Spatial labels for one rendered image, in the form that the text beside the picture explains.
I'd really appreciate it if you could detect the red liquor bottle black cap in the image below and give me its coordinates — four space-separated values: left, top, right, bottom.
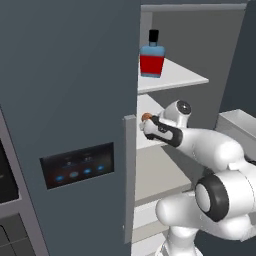
138 29 167 79

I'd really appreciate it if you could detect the dark grey closed fridge door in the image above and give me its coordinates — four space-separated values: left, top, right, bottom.
0 0 142 256

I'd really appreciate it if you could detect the white fridge shelf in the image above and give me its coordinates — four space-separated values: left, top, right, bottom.
136 93 172 150
137 56 210 95

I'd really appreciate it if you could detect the grey wall oven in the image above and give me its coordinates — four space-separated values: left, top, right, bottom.
0 107 51 256

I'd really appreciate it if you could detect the white fridge drawer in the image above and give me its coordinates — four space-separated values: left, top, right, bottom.
132 194 196 235
130 231 168 256

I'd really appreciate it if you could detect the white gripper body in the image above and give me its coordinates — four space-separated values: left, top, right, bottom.
138 119 153 134

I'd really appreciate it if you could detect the beige fridge shelf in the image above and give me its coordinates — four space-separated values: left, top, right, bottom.
134 144 194 207

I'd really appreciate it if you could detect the dark grey open fridge door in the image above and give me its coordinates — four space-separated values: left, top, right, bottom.
217 0 256 118

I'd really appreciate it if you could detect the dark grey fridge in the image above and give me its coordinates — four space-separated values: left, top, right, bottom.
130 0 250 256

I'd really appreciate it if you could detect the brown onion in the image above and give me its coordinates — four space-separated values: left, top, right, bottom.
141 112 154 123

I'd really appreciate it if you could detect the grey fridge door handle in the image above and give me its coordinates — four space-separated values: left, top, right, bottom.
122 114 138 245

